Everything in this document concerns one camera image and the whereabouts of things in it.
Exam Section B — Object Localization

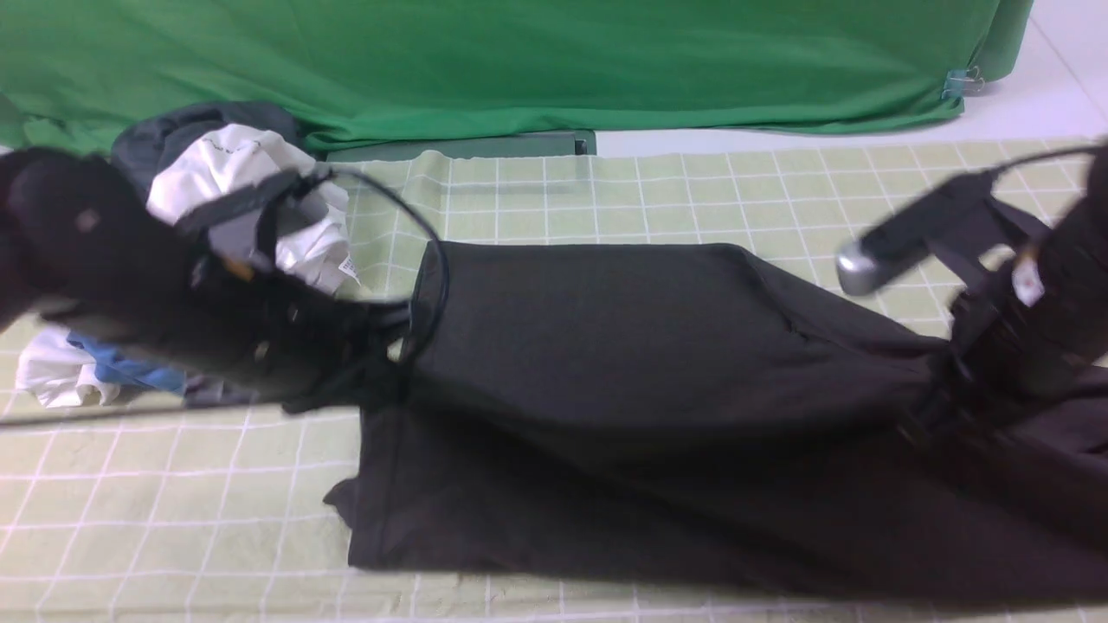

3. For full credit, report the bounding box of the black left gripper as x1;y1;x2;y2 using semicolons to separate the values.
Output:
184;261;412;413

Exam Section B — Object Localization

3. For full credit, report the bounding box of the dark gray crumpled garment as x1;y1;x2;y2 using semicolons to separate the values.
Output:
110;101;304;177

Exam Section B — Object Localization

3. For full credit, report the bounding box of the green backdrop cloth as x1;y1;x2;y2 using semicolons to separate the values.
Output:
1;1;1032;152

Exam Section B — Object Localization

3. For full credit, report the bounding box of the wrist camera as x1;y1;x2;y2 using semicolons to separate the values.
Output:
837;170;1047;297
174;170;329;270

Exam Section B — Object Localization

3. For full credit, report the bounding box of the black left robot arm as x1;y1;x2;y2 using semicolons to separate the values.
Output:
3;147;410;413

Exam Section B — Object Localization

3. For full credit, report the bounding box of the blue crumpled garment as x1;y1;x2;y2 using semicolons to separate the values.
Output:
66;331;186;395

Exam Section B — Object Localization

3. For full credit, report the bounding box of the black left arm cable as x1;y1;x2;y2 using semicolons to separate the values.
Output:
0;166;451;428

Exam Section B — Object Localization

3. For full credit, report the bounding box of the light green checkered tablecloth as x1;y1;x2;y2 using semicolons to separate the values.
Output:
1;137;1075;622

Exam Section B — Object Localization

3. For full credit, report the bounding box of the white garment under pile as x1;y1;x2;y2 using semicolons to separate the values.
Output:
16;324;121;408

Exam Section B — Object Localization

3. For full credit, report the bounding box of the blue binder clip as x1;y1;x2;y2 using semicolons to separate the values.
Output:
938;67;986;101

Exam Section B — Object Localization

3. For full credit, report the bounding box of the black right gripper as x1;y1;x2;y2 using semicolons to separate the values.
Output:
899;261;1105;435

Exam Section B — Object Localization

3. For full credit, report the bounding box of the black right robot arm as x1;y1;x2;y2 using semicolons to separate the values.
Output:
901;145;1107;442

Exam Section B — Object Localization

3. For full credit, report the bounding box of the dark gray long-sleeved shirt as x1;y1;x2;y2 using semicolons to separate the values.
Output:
325;243;1107;606

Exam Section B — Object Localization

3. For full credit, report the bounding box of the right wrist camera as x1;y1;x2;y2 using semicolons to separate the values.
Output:
837;170;1047;297

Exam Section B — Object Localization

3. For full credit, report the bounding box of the white crumpled shirt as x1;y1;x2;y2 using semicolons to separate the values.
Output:
147;124;359;294

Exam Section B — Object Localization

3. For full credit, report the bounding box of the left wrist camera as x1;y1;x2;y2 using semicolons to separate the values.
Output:
174;170;329;270

